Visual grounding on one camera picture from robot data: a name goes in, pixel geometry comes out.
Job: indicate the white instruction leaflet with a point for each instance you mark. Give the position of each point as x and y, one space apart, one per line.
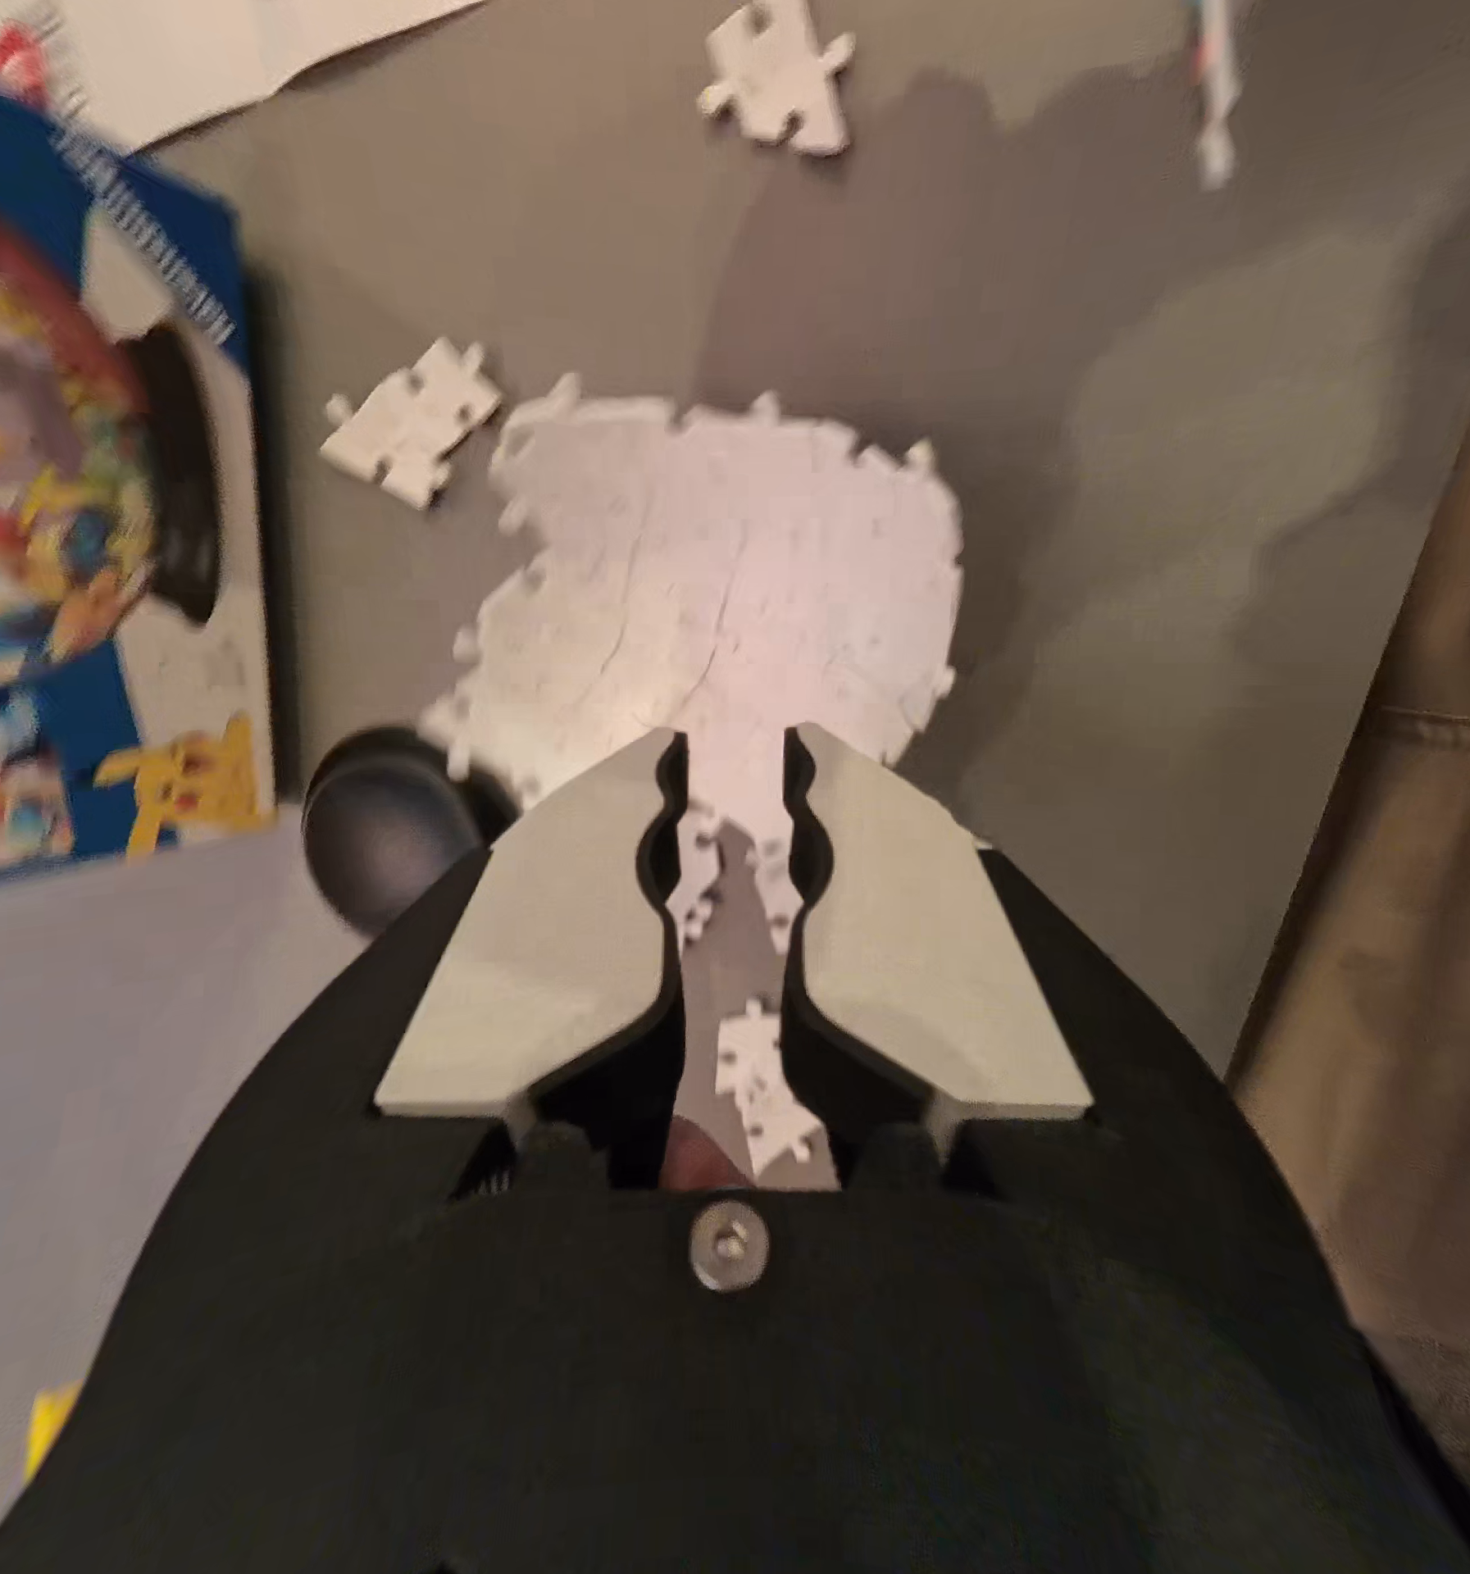
219 49

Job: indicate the white puzzle piece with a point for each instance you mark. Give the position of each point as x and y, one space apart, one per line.
761 1094

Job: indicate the black round ball stand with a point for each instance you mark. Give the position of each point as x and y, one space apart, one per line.
378 823

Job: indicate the blue puzzle box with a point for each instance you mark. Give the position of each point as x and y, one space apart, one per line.
71 516

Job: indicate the pair of joined puzzle pieces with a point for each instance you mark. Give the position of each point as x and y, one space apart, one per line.
779 74

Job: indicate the yellow plastic bin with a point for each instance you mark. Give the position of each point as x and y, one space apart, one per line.
53 1433

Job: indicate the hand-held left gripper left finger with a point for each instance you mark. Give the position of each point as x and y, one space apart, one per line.
526 984

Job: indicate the small joined puzzle piece cluster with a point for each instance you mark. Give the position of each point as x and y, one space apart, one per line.
409 425

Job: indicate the partly built puzzle ball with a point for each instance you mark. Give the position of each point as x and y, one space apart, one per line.
747 577

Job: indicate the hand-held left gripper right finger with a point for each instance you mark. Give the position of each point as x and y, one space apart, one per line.
944 984

